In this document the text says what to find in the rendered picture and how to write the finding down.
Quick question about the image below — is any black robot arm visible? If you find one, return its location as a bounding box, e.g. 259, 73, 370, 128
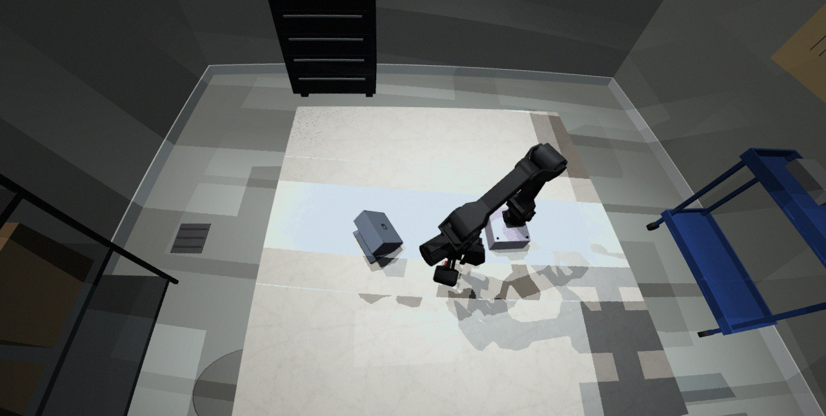
419, 143, 568, 267

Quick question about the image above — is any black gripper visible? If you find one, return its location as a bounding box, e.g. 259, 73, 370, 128
433, 250, 465, 287

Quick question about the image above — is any blue-grey sloped panel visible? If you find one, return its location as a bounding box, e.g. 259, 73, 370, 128
353, 210, 403, 264

